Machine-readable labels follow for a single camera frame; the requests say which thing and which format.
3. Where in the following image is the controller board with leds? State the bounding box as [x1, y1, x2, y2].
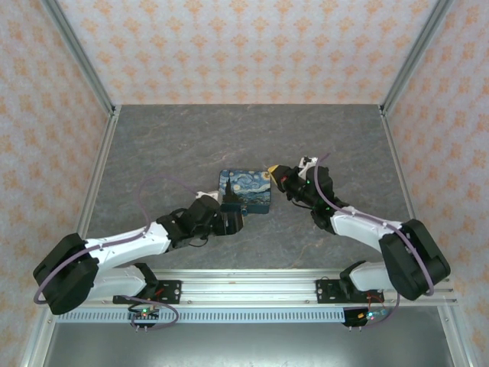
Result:
[128, 305, 161, 326]
[343, 307, 390, 328]

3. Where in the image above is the aluminium lower frame post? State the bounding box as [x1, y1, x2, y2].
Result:
[439, 305, 473, 367]
[18, 305, 58, 367]

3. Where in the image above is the right controller board with leds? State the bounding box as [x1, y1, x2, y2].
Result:
[343, 307, 390, 328]

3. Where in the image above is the grey slotted cable duct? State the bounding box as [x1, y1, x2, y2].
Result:
[57, 310, 347, 323]

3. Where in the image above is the starry night print tin box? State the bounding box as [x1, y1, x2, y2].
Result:
[218, 169, 275, 216]

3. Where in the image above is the aluminium cross rail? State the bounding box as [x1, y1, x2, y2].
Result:
[40, 268, 459, 307]

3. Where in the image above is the aluminium upright frame post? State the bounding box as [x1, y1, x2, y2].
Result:
[381, 0, 455, 115]
[40, 0, 118, 115]

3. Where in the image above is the grey metal panel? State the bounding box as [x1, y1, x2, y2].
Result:
[37, 323, 452, 367]

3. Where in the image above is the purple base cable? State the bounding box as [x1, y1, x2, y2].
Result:
[349, 296, 401, 330]
[120, 287, 181, 330]

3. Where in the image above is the left controller board with leds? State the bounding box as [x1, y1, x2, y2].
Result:
[128, 305, 161, 326]

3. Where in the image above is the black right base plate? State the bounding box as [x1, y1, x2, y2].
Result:
[316, 278, 383, 305]

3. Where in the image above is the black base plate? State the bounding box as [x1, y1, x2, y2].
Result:
[316, 278, 383, 305]
[112, 280, 183, 305]

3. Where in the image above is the aluminium table edge rail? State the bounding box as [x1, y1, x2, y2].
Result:
[379, 106, 416, 222]
[76, 106, 122, 236]

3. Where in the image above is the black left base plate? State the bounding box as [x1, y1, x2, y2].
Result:
[112, 280, 183, 305]

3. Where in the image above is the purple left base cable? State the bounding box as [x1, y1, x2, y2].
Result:
[120, 287, 181, 330]

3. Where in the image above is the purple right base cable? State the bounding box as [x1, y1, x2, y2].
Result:
[349, 296, 401, 330]

